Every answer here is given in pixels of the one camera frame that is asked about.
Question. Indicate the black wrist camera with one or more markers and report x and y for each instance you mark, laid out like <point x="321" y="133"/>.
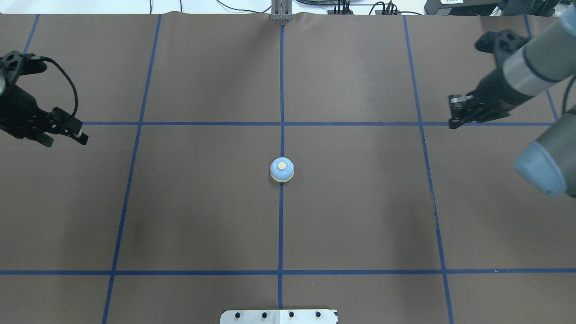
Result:
<point x="505" y="41"/>
<point x="15" y="64"/>

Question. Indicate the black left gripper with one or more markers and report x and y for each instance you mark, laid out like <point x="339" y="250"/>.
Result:
<point x="22" y="107"/>

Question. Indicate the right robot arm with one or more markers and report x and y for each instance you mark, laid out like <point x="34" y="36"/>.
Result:
<point x="525" y="68"/>

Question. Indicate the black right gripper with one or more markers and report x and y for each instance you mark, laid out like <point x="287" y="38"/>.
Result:
<point x="494" y="87"/>

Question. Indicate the black cable plugs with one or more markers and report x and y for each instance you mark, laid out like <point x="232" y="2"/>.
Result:
<point x="349" y="7"/>

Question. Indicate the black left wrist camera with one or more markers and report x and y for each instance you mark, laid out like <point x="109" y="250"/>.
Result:
<point x="15" y="64"/>

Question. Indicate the black equipment box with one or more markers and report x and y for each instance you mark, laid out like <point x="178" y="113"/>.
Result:
<point x="542" y="8"/>

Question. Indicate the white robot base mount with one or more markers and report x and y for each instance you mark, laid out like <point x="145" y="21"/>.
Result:
<point x="280" y="316"/>

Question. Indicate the grey metal camera post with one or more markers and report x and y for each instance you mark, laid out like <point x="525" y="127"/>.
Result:
<point x="281" y="10"/>

